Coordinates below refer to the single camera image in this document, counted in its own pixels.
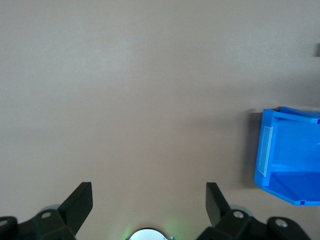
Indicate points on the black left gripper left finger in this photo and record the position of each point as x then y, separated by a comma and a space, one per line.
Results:
50, 225

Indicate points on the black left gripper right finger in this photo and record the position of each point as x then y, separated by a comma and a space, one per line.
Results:
237, 227

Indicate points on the blue plastic storage bin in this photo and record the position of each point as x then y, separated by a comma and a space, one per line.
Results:
287, 140

